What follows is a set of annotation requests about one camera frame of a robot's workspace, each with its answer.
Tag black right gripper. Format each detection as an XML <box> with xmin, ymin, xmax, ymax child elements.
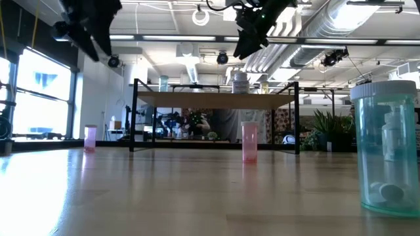
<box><xmin>233</xmin><ymin>0</ymin><xmax>298</xmax><ymax>60</ymax></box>

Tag white ceiling pipes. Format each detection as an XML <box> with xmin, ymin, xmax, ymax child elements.
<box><xmin>244</xmin><ymin>12</ymin><xmax>303</xmax><ymax>73</ymax></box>

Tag green potted plant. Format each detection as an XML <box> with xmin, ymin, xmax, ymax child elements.
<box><xmin>300</xmin><ymin>109</ymin><xmax>357</xmax><ymax>153</ymax></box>

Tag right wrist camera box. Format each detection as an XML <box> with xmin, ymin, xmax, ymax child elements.
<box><xmin>234</xmin><ymin>5</ymin><xmax>260</xmax><ymax>32</ymax></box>

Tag white cable coil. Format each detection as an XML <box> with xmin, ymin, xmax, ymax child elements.
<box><xmin>192</xmin><ymin>5</ymin><xmax>211</xmax><ymax>27</ymax></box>

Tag large bright window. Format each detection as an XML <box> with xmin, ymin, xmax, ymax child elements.
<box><xmin>0</xmin><ymin>47</ymin><xmax>78</xmax><ymax>140</ymax></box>

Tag person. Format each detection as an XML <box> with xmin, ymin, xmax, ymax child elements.
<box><xmin>183</xmin><ymin>109</ymin><xmax>211</xmax><ymax>137</ymax></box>

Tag white round pill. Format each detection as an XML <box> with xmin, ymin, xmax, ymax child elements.
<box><xmin>379</xmin><ymin>182</ymin><xmax>405</xmax><ymax>203</ymax></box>

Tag black overhead camera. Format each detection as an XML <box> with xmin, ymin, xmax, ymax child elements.
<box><xmin>320</xmin><ymin>47</ymin><xmax>350</xmax><ymax>68</ymax></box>

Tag black overhead rig beam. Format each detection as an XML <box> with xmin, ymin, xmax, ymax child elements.
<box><xmin>54</xmin><ymin>32</ymin><xmax>420</xmax><ymax>47</ymax></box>

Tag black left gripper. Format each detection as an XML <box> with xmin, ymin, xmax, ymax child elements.
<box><xmin>52</xmin><ymin>0</ymin><xmax>123</xmax><ymax>62</ymax></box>

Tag salmon red transparent pill bottle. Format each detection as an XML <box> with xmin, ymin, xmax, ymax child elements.
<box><xmin>241</xmin><ymin>121</ymin><xmax>259</xmax><ymax>164</ymax></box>

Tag large teal transparent pill bottle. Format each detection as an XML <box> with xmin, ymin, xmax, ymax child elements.
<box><xmin>349</xmin><ymin>80</ymin><xmax>420</xmax><ymax>218</ymax></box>

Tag wooden shelf black metal frame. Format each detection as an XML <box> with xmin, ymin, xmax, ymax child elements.
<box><xmin>129</xmin><ymin>78</ymin><xmax>301</xmax><ymax>155</ymax></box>

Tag small pink transparent pill bottle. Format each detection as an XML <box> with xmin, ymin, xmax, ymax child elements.
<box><xmin>83</xmin><ymin>124</ymin><xmax>98</xmax><ymax>153</ymax></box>

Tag white medicine bottle blue label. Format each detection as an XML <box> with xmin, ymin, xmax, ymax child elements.
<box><xmin>232</xmin><ymin>71</ymin><xmax>251</xmax><ymax>94</ymax></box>

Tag white patterned hanging cloth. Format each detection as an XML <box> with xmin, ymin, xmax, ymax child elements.
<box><xmin>239</xmin><ymin>109</ymin><xmax>267</xmax><ymax>144</ymax></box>

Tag black round ceiling spotlight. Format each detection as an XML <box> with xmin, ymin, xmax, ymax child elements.
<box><xmin>107</xmin><ymin>54</ymin><xmax>121</xmax><ymax>69</ymax></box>
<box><xmin>216</xmin><ymin>50</ymin><xmax>230</xmax><ymax>66</ymax></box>

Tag silver ceiling duct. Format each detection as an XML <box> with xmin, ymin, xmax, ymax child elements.
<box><xmin>288</xmin><ymin>0</ymin><xmax>381</xmax><ymax>68</ymax></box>

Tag grey hanging cloth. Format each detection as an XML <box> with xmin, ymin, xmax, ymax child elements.
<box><xmin>209</xmin><ymin>109</ymin><xmax>243</xmax><ymax>144</ymax></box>

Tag floral patterned panel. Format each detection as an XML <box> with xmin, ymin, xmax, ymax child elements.
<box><xmin>274</xmin><ymin>108</ymin><xmax>295</xmax><ymax>136</ymax></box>

